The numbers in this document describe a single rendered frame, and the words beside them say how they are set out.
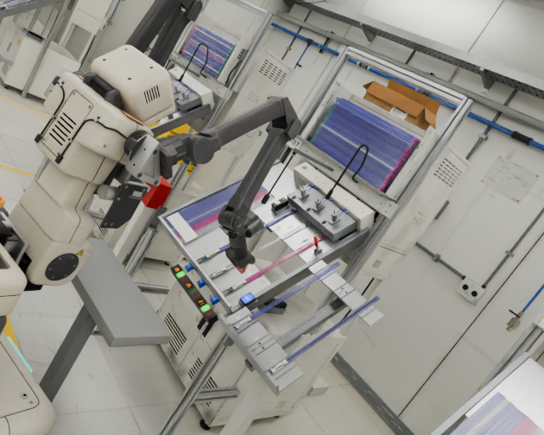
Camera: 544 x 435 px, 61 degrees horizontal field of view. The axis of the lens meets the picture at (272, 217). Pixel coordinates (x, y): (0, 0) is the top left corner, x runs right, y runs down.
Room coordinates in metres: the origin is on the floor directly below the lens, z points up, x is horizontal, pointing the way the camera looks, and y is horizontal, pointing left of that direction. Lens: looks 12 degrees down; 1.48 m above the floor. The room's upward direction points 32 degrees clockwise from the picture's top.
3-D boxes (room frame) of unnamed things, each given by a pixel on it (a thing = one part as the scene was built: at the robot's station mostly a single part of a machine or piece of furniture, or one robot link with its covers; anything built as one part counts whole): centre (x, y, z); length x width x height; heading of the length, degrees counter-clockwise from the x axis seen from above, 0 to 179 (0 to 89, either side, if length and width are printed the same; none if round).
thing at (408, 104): (2.54, -0.30, 1.82); 0.68 x 0.30 x 0.20; 49
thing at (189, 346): (2.37, -0.22, 0.31); 0.70 x 0.65 x 0.62; 49
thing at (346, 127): (2.24, -0.18, 1.52); 0.51 x 0.13 x 0.27; 49
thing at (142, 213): (2.49, 0.63, 0.39); 0.24 x 0.24 x 0.78; 49
